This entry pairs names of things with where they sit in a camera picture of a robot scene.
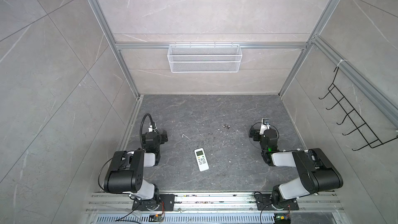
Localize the white wire mesh basket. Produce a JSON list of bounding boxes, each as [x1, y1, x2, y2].
[[167, 44, 243, 73]]

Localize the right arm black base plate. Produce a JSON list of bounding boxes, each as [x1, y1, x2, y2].
[[253, 192, 299, 211]]

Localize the black wire hook rack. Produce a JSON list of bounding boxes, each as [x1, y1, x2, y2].
[[318, 67, 398, 151]]

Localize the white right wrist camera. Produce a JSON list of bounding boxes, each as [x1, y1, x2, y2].
[[259, 118, 271, 135]]

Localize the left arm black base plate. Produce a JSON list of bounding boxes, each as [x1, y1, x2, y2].
[[132, 194, 176, 211]]

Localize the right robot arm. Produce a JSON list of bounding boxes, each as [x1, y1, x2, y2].
[[248, 122, 344, 209]]

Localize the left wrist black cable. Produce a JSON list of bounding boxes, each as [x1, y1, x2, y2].
[[139, 113, 155, 148]]

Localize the white remote control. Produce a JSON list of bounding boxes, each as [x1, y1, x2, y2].
[[194, 148, 209, 172]]

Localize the aluminium front rail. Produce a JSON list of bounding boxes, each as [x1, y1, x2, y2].
[[84, 191, 344, 213]]

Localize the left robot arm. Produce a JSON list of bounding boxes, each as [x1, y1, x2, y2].
[[102, 131, 168, 204]]

